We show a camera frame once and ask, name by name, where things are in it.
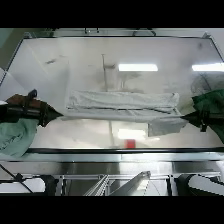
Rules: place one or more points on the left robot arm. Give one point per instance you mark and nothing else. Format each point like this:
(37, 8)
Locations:
(20, 113)

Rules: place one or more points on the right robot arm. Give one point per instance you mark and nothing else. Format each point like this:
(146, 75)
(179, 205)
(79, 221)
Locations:
(203, 117)

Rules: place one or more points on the brown garment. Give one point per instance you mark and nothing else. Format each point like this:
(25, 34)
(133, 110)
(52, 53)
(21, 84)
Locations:
(16, 100)

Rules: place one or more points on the light green garment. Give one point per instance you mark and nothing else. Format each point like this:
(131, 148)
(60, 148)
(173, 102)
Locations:
(15, 136)

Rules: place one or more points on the dark green garment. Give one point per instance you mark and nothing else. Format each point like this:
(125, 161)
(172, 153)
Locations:
(213, 101)

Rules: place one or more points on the grey T-shirt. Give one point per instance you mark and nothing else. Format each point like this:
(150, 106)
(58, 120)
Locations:
(123, 103)

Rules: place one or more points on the silver frame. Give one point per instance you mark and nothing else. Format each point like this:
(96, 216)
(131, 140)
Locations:
(100, 166)

